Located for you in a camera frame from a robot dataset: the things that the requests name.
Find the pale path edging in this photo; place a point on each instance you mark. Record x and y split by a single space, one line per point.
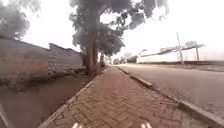
66 105

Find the large tree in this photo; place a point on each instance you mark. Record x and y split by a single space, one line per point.
91 36

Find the grey stone kerb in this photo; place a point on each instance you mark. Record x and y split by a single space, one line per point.
191 107

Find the white wall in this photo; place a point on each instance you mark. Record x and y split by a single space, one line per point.
156 57

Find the grey asphalt road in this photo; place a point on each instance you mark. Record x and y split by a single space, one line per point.
186 81

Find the grey brick wall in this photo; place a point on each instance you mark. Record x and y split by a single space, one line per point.
30 60

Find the pole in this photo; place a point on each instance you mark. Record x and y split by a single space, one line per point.
180 50
197 52

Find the bare dirt strip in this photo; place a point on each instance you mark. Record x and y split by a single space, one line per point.
36 100

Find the robot's own part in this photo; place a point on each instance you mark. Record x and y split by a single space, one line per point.
146 125
77 125

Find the building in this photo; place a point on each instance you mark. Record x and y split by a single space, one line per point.
186 46

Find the tree behind wall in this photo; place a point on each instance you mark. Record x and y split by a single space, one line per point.
11 20

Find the red brick path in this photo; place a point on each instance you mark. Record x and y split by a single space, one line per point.
116 96

